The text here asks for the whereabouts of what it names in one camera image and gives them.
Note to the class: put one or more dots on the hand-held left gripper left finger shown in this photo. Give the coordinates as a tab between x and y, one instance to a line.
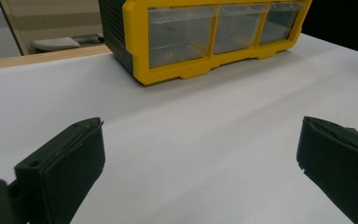
65	168

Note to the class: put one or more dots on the grey perforated pedal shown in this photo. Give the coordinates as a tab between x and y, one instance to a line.
54	44

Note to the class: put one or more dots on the yellow black drawer organizer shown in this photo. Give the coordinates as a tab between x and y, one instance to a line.
136	37

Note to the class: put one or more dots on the clear plastic drawer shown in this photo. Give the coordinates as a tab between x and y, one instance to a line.
180	35
278	23
236	28

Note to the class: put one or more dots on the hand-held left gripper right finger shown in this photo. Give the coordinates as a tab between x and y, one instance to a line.
341	168

